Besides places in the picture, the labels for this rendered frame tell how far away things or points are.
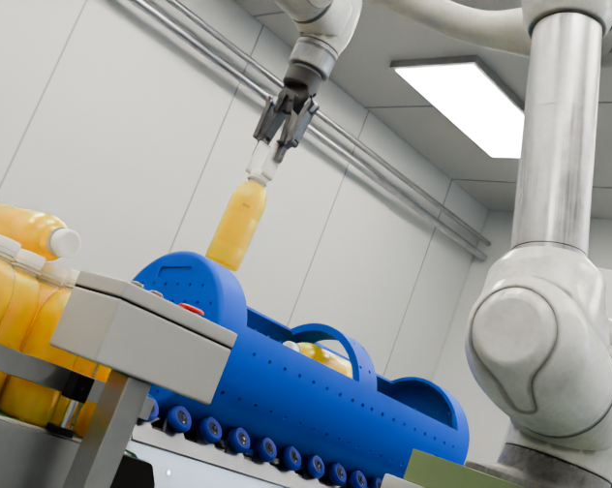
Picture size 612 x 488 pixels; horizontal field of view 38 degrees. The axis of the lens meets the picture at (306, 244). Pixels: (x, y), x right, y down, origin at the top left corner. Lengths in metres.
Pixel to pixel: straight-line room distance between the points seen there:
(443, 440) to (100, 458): 1.05
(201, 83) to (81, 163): 0.97
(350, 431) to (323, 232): 4.67
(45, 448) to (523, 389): 0.59
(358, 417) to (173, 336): 0.71
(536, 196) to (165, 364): 0.53
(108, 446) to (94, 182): 4.15
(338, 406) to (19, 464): 0.71
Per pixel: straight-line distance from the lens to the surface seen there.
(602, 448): 1.28
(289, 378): 1.57
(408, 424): 1.88
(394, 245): 6.93
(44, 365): 1.17
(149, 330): 1.08
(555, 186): 1.22
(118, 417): 1.13
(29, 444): 1.17
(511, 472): 1.28
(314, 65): 1.79
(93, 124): 5.21
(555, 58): 1.32
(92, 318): 1.08
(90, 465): 1.13
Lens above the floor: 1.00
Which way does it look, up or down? 12 degrees up
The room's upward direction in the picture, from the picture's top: 21 degrees clockwise
